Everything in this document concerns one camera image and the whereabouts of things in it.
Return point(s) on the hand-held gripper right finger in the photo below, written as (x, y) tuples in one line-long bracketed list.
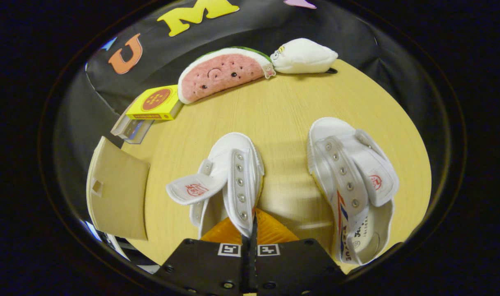
[(295, 267)]

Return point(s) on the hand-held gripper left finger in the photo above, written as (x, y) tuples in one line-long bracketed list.
[(208, 267)]

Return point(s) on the white canvas shoe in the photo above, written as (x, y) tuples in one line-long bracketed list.
[(336, 135), (233, 156)]

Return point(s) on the beige fabric storage box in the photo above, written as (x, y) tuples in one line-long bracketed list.
[(118, 197)]

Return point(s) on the blue book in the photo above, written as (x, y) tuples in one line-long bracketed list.
[(141, 132)]

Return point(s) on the yellow book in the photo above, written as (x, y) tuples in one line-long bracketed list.
[(155, 102)]

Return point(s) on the watermelon slice plush toy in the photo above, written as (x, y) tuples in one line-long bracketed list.
[(225, 74)]

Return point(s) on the white plush toy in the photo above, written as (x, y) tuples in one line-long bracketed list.
[(303, 56)]

